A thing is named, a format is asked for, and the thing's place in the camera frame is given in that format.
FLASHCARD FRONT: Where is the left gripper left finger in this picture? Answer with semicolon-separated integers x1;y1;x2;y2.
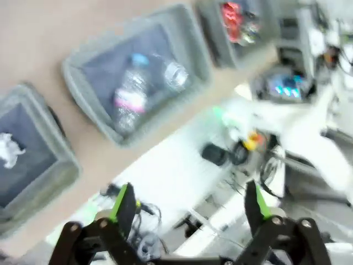
48;182;140;265

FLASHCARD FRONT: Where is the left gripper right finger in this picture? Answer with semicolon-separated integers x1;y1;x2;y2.
234;181;333;265

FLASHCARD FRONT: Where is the clear plastic water bottle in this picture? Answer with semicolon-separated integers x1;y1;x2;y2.
113;54;151;136

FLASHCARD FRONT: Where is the white paper ball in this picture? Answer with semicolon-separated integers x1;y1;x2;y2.
0;132;26;169

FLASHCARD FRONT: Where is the clear plastic cup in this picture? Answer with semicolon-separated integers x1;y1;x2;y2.
164;61;190;93

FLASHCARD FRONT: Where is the crushed black drink can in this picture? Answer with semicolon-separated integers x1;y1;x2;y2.
238;12;261;46

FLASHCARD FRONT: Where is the crushed red drink can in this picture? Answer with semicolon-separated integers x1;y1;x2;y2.
220;2;245;44

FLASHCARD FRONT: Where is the white robot base table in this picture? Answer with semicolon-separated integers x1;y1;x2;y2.
46;121;285;257

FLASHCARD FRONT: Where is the yellow emergency stop button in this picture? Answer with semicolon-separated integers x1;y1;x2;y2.
242;131;261;151

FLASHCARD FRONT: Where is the black round device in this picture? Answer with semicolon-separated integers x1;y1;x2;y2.
201;142;229;166

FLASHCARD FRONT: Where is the grey woven fabric basket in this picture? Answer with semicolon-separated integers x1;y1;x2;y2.
62;4;213;147
197;0;279;70
0;82;82;238

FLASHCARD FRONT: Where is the controller box with lights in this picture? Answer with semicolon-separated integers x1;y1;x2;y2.
253;67;317;104

